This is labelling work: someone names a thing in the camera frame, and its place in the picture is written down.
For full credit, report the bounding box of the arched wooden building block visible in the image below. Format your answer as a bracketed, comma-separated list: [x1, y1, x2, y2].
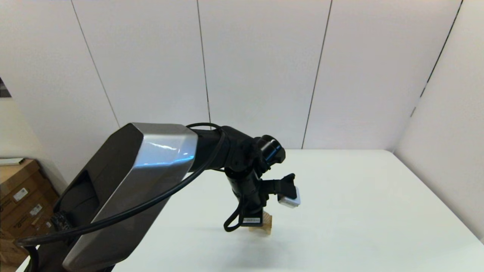
[250, 221, 272, 235]

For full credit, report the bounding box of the brown labelled cardboard box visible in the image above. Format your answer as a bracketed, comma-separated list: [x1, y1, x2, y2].
[0, 178, 53, 219]
[0, 196, 61, 236]
[8, 213, 57, 257]

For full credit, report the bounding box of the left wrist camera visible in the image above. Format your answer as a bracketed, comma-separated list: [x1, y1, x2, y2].
[261, 173, 301, 209]

